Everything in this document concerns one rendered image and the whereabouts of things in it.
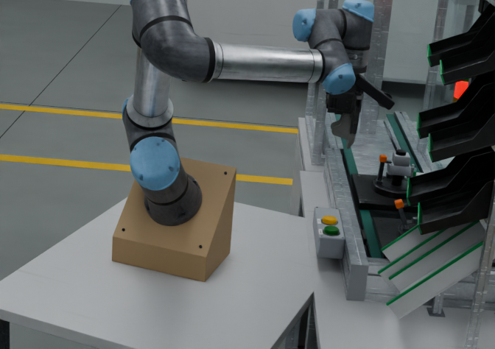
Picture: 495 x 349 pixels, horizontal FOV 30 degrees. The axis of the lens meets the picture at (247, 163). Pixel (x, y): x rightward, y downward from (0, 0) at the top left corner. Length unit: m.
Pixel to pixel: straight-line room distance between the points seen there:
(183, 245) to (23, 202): 2.74
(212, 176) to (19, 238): 2.31
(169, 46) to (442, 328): 0.95
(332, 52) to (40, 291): 0.90
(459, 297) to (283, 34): 5.15
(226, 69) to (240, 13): 5.38
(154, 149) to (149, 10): 0.41
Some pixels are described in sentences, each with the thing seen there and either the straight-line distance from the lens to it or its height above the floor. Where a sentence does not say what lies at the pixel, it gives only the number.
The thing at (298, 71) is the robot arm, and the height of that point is 1.46.
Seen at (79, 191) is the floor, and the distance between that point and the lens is 5.18.
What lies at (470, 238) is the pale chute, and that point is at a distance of 2.09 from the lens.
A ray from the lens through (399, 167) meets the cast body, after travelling 2.74.
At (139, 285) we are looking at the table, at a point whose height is 0.86.
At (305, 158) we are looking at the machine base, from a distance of 3.30.
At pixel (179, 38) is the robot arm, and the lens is 1.91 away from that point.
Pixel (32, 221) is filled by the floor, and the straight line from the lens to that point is 4.81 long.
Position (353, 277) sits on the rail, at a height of 0.92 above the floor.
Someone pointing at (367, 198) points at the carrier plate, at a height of 0.97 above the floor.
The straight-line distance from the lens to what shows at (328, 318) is 2.26.
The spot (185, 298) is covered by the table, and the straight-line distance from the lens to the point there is 2.29.
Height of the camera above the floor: 1.95
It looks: 20 degrees down
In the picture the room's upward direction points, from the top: 5 degrees clockwise
